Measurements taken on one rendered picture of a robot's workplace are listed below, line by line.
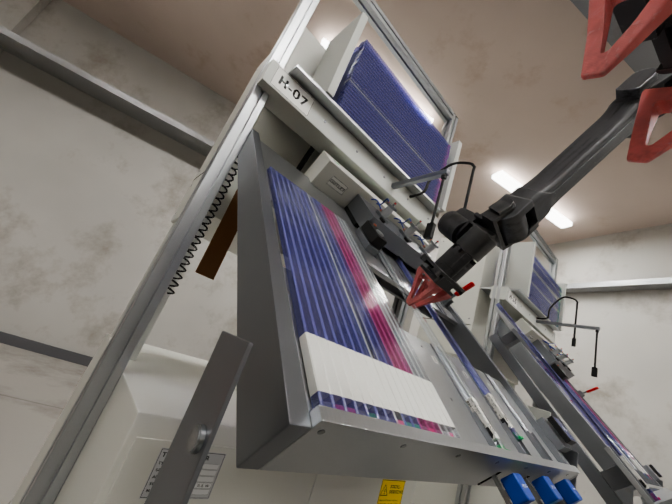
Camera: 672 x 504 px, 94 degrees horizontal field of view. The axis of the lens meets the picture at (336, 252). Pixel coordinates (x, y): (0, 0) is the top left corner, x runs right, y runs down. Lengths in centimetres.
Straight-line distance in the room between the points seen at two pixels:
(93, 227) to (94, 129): 100
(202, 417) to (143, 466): 33
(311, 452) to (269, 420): 5
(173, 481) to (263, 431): 6
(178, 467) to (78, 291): 349
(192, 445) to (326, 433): 9
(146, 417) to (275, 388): 31
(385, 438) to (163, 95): 416
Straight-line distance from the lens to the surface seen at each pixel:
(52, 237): 383
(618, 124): 83
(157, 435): 56
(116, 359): 73
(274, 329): 28
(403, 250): 90
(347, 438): 28
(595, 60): 30
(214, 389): 24
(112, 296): 365
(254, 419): 27
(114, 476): 57
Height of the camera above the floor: 77
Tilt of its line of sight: 18 degrees up
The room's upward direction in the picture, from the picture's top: 20 degrees clockwise
